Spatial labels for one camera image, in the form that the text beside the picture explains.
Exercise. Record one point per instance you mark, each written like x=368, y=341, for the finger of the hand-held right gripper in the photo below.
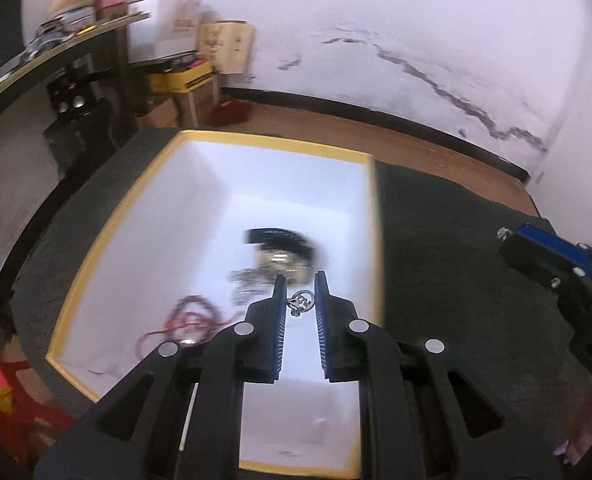
x=556, y=247
x=531, y=260

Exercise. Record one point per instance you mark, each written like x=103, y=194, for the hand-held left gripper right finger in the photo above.
x=322, y=332

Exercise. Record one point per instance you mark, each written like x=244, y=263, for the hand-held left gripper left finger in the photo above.
x=277, y=332

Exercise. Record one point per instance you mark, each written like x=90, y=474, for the small silver pendant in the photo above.
x=302, y=302

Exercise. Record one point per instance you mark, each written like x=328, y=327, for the yellow box with white interior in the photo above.
x=176, y=220

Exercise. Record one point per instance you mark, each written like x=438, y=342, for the black patterned mat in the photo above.
x=451, y=285

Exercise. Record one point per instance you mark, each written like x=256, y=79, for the red cloth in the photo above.
x=231, y=112

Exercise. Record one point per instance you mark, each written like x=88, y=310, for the brown cardboard box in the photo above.
x=196, y=105

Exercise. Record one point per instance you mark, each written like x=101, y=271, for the yellow cardboard box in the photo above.
x=181, y=77

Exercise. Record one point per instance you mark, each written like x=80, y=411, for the red plastic stool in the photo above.
x=11, y=405

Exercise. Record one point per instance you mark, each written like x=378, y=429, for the light wooden box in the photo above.
x=226, y=47

